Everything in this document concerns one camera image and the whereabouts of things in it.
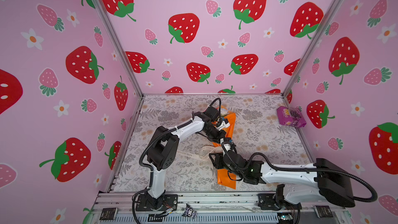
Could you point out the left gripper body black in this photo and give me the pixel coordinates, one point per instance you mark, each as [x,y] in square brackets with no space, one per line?
[214,134]

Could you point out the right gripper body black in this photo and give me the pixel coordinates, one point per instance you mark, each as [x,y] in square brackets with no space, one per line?
[219,163]

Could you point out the clear ribbon strip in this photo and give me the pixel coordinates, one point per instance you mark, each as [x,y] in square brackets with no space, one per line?
[202,154]

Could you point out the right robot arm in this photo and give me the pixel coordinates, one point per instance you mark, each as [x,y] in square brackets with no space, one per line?
[319,181]

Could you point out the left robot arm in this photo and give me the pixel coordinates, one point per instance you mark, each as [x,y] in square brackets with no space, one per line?
[161,152]

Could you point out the purple snack bag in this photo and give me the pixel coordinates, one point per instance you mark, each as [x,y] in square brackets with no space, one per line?
[290,117]

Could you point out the small black box right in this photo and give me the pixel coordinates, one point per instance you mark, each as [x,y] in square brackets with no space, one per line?
[323,211]

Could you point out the small black box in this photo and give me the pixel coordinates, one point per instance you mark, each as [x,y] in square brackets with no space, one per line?
[323,211]
[108,214]

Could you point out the small black box left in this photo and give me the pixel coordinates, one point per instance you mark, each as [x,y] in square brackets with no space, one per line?
[108,214]

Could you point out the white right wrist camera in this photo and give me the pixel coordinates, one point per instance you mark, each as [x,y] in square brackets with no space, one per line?
[227,146]

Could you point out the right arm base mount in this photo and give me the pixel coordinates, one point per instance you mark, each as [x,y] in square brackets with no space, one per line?
[276,201]

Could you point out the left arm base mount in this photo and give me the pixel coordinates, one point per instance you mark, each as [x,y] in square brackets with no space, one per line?
[146,203]

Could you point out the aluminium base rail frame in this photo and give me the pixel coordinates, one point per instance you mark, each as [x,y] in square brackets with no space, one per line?
[215,208]

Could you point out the aluminium corner post left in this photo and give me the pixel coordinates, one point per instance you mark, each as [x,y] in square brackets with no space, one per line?
[103,14]

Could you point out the aluminium corner post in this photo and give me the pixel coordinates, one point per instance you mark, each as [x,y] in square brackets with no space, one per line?
[328,16]
[103,14]

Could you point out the aluminium corner post right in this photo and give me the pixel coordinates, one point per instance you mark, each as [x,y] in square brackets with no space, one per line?
[328,16]

